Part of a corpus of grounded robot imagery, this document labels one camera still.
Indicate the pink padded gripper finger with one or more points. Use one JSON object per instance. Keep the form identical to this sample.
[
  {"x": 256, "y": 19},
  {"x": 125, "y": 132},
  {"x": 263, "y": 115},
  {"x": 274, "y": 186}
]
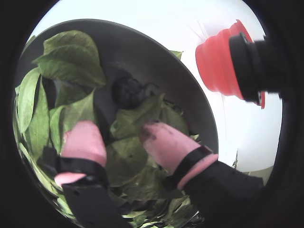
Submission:
[
  {"x": 171, "y": 145},
  {"x": 82, "y": 142}
]

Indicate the dark blueberry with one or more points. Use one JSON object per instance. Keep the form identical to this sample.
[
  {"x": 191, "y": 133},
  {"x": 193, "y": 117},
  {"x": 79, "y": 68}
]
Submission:
[{"x": 128, "y": 91}]

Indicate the dark grey bowl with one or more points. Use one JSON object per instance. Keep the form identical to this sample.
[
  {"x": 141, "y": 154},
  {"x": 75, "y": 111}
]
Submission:
[{"x": 152, "y": 61}]

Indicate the pointed green leaf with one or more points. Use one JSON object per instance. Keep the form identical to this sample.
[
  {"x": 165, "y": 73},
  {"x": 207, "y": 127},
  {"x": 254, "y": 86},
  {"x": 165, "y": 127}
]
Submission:
[{"x": 76, "y": 111}]

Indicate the long narrow green leaf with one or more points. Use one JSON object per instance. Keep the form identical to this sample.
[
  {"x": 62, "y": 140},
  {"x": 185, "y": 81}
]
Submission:
[
  {"x": 39, "y": 128},
  {"x": 26, "y": 99}
]

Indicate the crumpled dull green leaf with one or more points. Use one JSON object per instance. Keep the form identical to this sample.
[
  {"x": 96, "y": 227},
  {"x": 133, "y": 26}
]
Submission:
[{"x": 135, "y": 116}]

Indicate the flat dull green leaf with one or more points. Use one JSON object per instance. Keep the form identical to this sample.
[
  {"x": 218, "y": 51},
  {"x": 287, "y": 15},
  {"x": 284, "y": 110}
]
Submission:
[{"x": 126, "y": 159}]

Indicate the large broad green leaf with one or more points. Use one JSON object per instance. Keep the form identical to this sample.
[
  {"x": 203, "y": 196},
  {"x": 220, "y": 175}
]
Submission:
[
  {"x": 71, "y": 39},
  {"x": 71, "y": 66}
]

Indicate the small loose green leaf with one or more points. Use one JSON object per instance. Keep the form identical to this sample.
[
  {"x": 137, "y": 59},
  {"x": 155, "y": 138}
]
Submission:
[{"x": 177, "y": 55}]

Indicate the red collapsible silicone cup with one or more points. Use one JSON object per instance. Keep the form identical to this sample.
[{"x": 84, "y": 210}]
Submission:
[{"x": 213, "y": 64}]

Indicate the black cylindrical lens mount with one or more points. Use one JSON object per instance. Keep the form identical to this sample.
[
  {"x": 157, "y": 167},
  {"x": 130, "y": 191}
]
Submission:
[{"x": 256, "y": 66}]

